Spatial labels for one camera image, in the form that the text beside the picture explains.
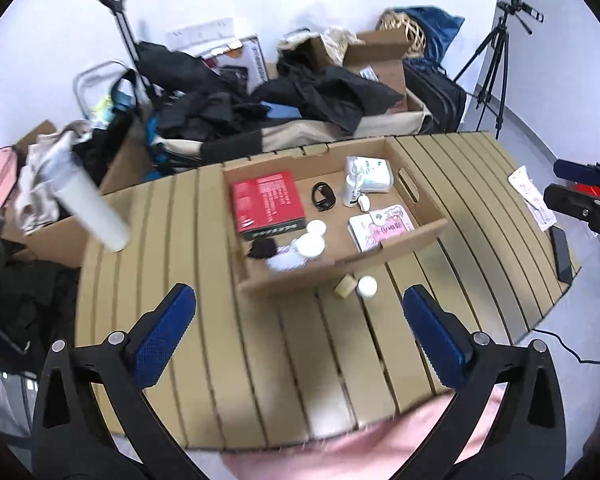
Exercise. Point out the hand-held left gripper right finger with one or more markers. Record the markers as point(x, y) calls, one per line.
point(435, 335)

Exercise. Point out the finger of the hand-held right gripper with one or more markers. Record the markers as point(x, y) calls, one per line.
point(570, 201)
point(575, 172)

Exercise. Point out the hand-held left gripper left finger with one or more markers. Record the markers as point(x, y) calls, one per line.
point(165, 335)

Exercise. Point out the small white round container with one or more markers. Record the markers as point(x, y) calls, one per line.
point(367, 287)

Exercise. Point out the cardboard tray box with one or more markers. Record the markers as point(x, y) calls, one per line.
point(390, 255)

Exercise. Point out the small wooden cube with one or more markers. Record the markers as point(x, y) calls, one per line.
point(345, 286)

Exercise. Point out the pink and white pouch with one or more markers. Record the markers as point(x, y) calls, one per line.
point(380, 227)

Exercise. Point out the white earbuds case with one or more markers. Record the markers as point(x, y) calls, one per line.
point(364, 203)

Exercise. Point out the small white pump bottle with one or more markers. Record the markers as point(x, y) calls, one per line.
point(350, 196)

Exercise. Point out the white wet wipes pack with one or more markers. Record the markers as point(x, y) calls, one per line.
point(372, 172)

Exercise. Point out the red object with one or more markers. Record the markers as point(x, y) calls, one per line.
point(592, 191)

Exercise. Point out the white paper sheet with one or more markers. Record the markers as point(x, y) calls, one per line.
point(530, 195)

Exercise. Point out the black phone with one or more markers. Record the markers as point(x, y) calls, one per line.
point(562, 255)

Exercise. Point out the white flat packet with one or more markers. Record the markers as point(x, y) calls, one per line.
point(285, 261)

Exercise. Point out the large cardboard box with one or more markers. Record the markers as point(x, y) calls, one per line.
point(55, 240)

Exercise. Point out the tall white bottle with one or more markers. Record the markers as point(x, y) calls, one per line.
point(92, 207)

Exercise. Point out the dark cloth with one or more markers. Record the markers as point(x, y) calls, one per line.
point(20, 290)

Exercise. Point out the white round lid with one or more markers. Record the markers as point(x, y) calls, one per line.
point(316, 227)
point(311, 247)

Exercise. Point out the black suitcase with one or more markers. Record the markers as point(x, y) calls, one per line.
point(440, 97)

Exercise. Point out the red box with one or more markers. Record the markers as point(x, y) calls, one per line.
point(267, 205)

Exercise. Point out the beige cloth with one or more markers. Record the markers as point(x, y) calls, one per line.
point(37, 185)

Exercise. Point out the blue bag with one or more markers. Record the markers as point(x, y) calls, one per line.
point(437, 25)

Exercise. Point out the wicker basket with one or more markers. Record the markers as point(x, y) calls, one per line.
point(405, 30)

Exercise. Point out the open cardboard box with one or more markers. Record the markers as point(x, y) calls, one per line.
point(380, 55)

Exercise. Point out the beige bag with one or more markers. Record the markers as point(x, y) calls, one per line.
point(305, 135)

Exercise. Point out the pile of black clothes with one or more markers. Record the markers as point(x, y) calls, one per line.
point(325, 92)

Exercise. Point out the printed carton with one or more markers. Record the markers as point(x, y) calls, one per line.
point(252, 60)

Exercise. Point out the black camera tripod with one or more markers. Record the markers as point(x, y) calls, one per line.
point(495, 60)

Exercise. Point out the metal chair frame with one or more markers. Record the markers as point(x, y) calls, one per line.
point(87, 77)

